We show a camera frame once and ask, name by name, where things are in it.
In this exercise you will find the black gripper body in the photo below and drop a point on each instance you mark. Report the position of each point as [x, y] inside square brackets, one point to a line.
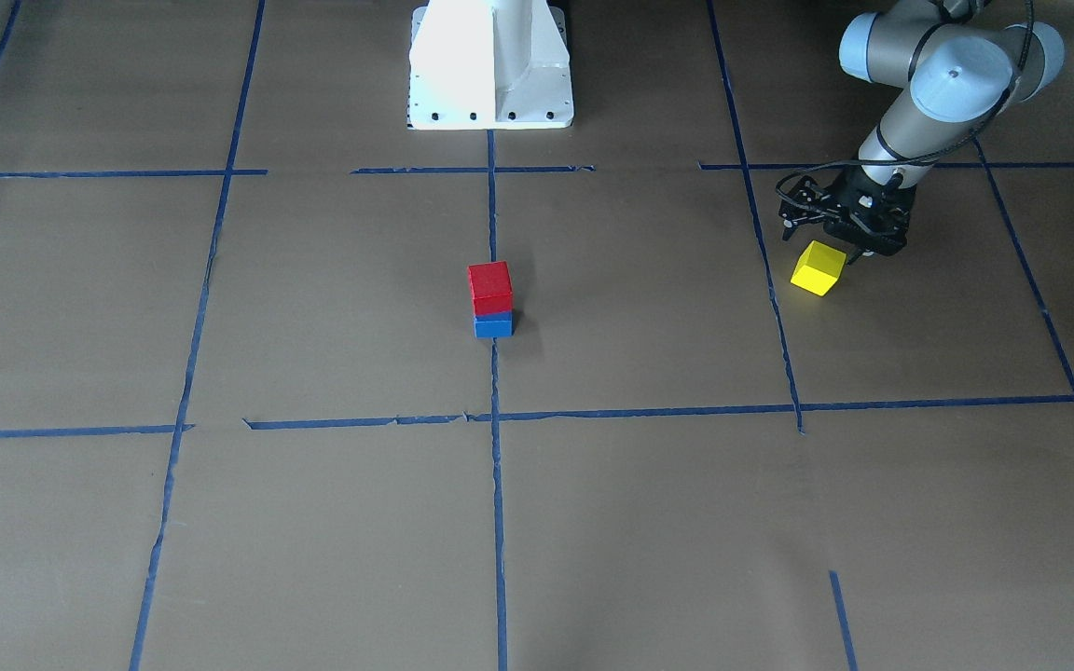
[808, 202]

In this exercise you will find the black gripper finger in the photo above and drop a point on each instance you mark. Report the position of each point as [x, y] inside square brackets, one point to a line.
[802, 202]

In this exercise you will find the yellow wooden cube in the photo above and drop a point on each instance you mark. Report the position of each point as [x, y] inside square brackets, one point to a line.
[818, 268]

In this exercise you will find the red wooden cube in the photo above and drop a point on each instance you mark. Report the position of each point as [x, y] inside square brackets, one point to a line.
[490, 287]

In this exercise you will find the blue wooden cube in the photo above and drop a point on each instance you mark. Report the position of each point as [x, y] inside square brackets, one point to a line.
[500, 324]

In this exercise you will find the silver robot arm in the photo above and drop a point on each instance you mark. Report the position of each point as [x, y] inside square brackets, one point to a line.
[953, 81]

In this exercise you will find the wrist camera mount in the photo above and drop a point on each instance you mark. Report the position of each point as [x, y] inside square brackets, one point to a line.
[870, 242]

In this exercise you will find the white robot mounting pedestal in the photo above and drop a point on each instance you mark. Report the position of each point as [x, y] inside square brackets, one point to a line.
[486, 65]

